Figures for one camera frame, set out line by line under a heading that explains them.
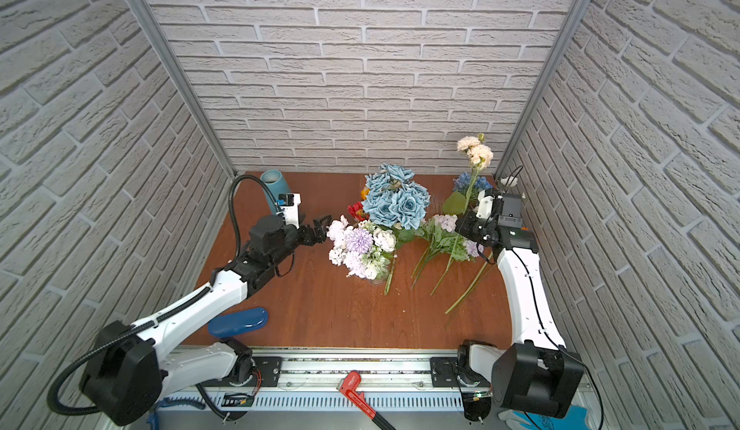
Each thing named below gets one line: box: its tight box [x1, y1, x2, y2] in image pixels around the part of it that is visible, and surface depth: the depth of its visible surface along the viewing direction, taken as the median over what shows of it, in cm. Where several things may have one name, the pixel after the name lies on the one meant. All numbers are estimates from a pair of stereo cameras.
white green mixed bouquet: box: [410, 214, 495, 316], surface depth 93 cm
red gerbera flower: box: [346, 201, 370, 222], surface depth 74 cm
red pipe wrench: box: [336, 370, 397, 430], surface depth 71 cm
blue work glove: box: [499, 404, 589, 430], surface depth 68 cm
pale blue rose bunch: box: [361, 162, 431, 230], surface depth 67 cm
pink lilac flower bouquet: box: [326, 215, 397, 281], surface depth 66 cm
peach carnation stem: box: [429, 134, 495, 296], surface depth 87 cm
